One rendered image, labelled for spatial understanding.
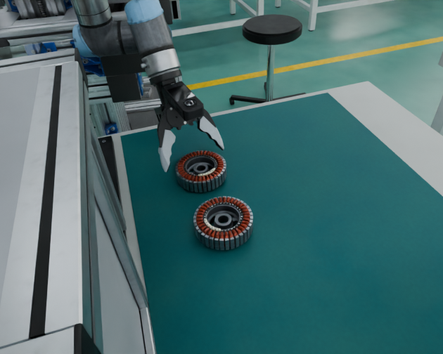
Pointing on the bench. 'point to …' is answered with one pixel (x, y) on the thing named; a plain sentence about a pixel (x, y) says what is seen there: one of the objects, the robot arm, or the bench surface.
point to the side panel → (119, 281)
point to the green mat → (297, 240)
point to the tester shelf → (40, 208)
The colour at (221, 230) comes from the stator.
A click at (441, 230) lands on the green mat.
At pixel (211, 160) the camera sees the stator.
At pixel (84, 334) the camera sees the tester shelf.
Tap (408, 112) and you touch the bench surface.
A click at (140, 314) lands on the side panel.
